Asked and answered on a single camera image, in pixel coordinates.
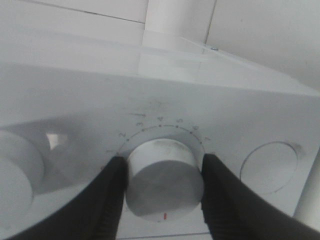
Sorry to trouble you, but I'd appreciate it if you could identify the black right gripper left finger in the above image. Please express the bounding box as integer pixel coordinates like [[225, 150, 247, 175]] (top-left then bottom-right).
[[11, 156, 128, 240]]

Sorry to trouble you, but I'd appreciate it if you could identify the white microwave knob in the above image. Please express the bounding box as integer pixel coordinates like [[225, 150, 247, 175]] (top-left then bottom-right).
[[0, 130, 45, 222], [125, 138, 204, 223]]

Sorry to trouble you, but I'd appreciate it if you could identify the round white door button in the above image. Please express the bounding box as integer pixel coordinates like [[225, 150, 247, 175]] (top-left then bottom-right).
[[239, 141, 299, 195]]

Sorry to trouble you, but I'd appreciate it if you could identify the white microwave oven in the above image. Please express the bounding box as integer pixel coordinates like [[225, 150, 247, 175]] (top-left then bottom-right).
[[0, 26, 320, 240]]

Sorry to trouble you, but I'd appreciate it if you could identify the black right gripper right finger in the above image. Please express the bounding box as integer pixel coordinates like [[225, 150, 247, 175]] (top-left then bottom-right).
[[201, 153, 320, 240]]

